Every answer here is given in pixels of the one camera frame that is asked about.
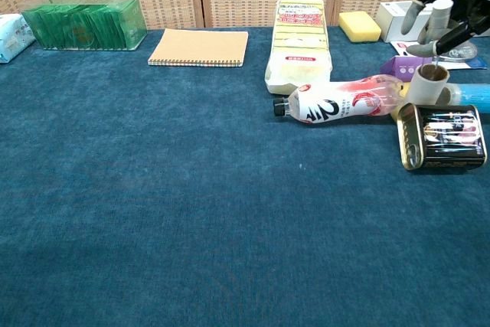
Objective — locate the light blue wet wipes pack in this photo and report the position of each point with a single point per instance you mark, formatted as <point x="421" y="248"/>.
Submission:
<point x="13" y="38"/>

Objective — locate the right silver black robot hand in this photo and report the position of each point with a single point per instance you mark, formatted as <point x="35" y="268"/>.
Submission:
<point x="469" y="1"/>

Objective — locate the light blue cylinder roll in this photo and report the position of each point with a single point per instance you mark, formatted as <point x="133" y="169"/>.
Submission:
<point x="472" y="93"/>

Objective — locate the packaged yellow sponges pack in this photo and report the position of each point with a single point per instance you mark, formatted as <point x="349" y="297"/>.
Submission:
<point x="300" y="47"/>

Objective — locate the correction tape blister pack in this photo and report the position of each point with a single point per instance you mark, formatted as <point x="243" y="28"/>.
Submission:
<point x="463" y="55"/>

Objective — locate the yellow sponge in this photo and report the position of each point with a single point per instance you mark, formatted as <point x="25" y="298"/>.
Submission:
<point x="360" y="27"/>

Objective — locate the small purple box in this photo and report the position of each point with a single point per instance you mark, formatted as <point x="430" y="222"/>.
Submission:
<point x="402" y="68"/>

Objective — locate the orange spiral notebook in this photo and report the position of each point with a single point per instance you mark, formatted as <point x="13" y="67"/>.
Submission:
<point x="199" y="47"/>

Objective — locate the red white labelled plastic bottle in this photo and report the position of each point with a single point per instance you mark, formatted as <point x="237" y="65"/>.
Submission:
<point x="337" y="99"/>

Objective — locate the black luncheon meat can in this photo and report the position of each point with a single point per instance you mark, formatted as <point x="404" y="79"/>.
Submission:
<point x="448" y="135"/>

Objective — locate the white power strip box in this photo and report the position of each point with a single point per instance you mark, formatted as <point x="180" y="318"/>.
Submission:
<point x="390" y="20"/>

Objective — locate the clear box of green packets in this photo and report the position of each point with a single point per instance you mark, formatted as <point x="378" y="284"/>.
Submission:
<point x="84" y="24"/>

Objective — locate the dark blue table cloth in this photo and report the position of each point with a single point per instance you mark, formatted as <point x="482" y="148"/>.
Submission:
<point x="191" y="197"/>

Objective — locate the yellow sponge block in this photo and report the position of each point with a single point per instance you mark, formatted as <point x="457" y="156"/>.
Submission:
<point x="402" y="106"/>

